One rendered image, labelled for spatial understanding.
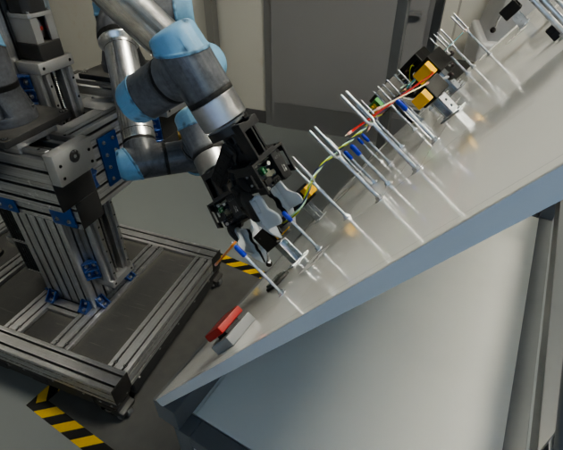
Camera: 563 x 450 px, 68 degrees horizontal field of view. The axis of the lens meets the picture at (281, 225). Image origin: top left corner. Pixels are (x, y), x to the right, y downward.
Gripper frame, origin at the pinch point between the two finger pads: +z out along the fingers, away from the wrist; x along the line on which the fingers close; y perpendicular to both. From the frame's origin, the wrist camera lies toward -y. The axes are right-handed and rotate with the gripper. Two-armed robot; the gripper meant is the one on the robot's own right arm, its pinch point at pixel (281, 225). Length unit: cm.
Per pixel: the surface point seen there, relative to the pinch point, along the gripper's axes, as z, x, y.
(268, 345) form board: -0.3, -22.5, 19.9
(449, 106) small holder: -3.0, 28.5, 20.4
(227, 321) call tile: 1.7, -20.3, 6.1
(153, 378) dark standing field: 65, -23, -117
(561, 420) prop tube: 26.3, -5.4, 39.3
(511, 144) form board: -12.3, -5.9, 43.7
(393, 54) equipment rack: -1, 93, -29
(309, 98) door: 36, 225, -209
